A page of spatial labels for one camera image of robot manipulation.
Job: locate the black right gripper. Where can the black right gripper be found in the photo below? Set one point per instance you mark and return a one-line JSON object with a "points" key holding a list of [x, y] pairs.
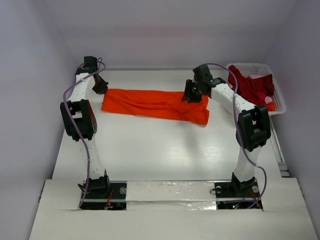
{"points": [[191, 90]]}

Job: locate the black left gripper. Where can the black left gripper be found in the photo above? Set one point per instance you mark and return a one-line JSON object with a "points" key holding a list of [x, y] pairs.
{"points": [[102, 89]]}

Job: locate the orange t-shirt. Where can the orange t-shirt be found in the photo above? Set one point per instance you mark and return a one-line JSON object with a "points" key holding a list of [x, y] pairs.
{"points": [[155, 104]]}

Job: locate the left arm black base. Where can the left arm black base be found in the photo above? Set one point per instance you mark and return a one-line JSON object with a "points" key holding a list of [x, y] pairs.
{"points": [[114, 200]]}

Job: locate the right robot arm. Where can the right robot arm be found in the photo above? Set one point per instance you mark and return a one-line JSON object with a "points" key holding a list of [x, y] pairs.
{"points": [[251, 121]]}

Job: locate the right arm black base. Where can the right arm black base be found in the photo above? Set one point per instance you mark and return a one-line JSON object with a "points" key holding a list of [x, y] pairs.
{"points": [[228, 197]]}

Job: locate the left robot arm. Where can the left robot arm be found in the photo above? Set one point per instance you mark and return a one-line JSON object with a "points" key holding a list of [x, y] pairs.
{"points": [[80, 122]]}

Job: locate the dark red t-shirt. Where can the dark red t-shirt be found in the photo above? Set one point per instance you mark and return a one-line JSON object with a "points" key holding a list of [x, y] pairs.
{"points": [[244, 87]]}

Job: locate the white plastic laundry basket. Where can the white plastic laundry basket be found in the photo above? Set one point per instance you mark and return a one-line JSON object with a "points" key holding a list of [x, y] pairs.
{"points": [[262, 69]]}

